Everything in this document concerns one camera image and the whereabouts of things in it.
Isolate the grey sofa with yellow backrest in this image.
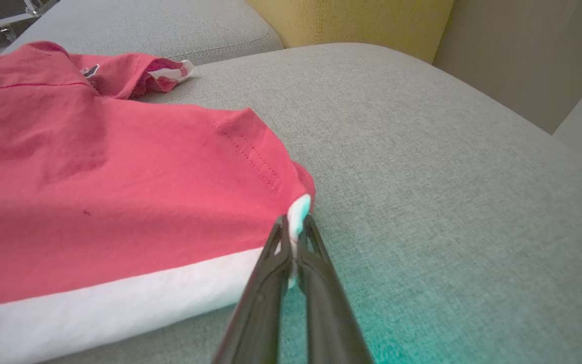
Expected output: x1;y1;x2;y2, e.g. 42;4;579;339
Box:
0;0;582;364

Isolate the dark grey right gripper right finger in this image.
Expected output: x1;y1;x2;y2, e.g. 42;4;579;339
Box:
296;215;375;364

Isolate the beige partition panel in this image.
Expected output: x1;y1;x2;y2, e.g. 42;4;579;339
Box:
432;0;582;135

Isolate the red and white jersey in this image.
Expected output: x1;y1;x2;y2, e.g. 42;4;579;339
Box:
0;40;317;364

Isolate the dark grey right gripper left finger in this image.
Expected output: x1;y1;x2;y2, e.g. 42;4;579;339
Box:
213;215;294;364

